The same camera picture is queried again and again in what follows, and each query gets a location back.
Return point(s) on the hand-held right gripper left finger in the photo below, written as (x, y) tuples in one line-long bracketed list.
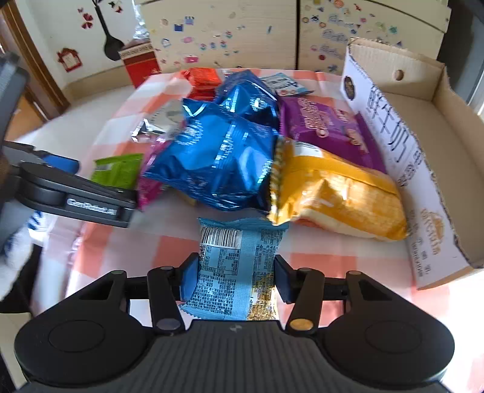
[(191, 279)]

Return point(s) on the red house wall sticker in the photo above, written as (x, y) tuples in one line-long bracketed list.
[(70, 59)]

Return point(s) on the magenta snack packet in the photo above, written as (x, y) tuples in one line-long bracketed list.
[(149, 189)]

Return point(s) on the silver foil snack packet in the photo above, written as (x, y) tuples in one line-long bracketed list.
[(162, 121)]

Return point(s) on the green snack packet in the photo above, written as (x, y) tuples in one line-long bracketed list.
[(117, 170)]

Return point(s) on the black spoon wall sticker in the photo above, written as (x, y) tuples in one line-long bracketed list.
[(112, 47)]

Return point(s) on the white and blue snack packet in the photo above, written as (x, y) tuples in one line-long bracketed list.
[(287, 85)]

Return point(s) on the cardboard box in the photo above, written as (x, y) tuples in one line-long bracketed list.
[(400, 151)]

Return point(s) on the red heart wall stickers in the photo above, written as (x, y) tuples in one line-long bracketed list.
[(86, 19)]

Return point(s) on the orange white checked tablecloth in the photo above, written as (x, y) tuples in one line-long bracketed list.
[(132, 242)]

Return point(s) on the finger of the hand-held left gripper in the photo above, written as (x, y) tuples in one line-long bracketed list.
[(60, 163), (90, 202)]

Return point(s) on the red snack packet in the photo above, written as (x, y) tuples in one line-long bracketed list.
[(200, 79)]

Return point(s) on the blue foil snack bag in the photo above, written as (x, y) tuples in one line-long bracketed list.
[(245, 98), (211, 166)]

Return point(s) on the red gift box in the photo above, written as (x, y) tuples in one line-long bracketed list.
[(141, 68)]

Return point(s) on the wooden door frame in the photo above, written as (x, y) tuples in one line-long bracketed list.
[(34, 64)]

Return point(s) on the purple snack bag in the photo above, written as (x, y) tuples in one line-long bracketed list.
[(321, 121)]

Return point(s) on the beige cabinet with stickers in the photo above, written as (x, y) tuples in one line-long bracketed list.
[(245, 22)]

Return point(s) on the large yellow snack bag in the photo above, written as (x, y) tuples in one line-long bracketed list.
[(340, 196)]

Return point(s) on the dark window frame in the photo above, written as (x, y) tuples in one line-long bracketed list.
[(467, 56)]

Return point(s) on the white and blue cloth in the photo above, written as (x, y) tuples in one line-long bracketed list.
[(20, 257)]

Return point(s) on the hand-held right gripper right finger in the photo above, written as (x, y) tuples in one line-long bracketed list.
[(283, 281)]

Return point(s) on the light blue snack packet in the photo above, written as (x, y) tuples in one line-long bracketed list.
[(234, 264)]

